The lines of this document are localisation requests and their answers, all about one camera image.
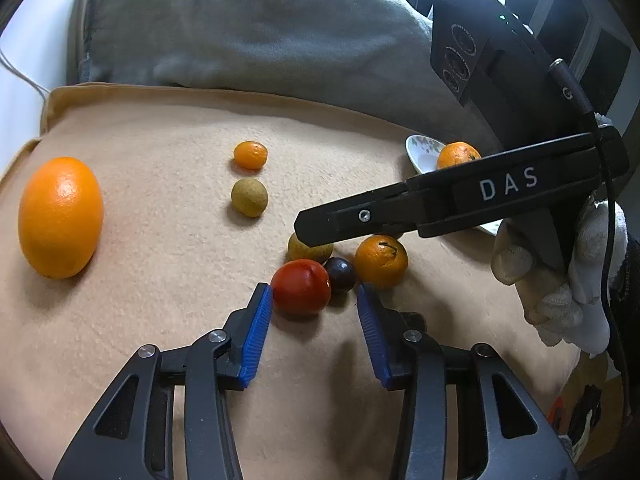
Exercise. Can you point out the grey blanket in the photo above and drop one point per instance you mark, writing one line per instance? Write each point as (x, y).
(250, 35)

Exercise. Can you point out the orange black printed bag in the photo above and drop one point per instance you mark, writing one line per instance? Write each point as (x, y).
(585, 410)

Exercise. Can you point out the red tomato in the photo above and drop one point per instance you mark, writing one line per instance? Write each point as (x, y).
(301, 287)

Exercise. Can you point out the tan longan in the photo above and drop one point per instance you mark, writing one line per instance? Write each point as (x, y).
(302, 251)
(249, 198)

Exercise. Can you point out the floral white plate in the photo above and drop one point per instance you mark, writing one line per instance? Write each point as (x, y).
(422, 152)

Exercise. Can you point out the small mandarin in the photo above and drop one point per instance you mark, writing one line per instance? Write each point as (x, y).
(381, 262)

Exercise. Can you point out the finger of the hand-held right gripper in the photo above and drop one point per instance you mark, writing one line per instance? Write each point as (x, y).
(345, 217)

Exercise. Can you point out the beige blanket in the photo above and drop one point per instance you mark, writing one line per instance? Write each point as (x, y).
(150, 260)

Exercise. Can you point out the dark purple plum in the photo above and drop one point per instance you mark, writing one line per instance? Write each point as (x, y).
(341, 275)

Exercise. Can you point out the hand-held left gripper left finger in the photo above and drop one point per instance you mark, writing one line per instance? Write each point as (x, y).
(257, 335)

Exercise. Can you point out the large smooth orange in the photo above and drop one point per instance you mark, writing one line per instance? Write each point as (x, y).
(60, 217)

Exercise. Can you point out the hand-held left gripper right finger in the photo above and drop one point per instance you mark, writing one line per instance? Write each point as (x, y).
(372, 335)

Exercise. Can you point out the person's right hand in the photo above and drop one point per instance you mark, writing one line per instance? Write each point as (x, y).
(590, 270)

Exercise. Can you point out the speckled tangerine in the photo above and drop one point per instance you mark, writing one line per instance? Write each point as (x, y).
(456, 156)

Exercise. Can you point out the small orange kumquat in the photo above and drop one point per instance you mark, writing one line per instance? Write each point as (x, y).
(250, 155)

